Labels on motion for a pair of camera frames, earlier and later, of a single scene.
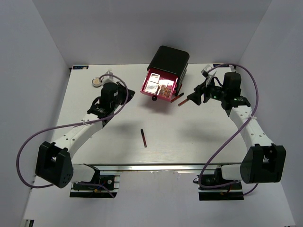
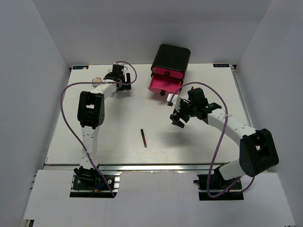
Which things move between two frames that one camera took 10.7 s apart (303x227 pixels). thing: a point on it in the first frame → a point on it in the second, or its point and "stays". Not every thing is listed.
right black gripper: (196, 97) → (175, 116)
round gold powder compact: (96, 82) stays
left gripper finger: (125, 94) → (128, 87)
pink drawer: (160, 83) → (168, 72)
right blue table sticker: (221, 65) stays
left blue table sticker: (80, 67) stays
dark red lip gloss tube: (143, 138) stays
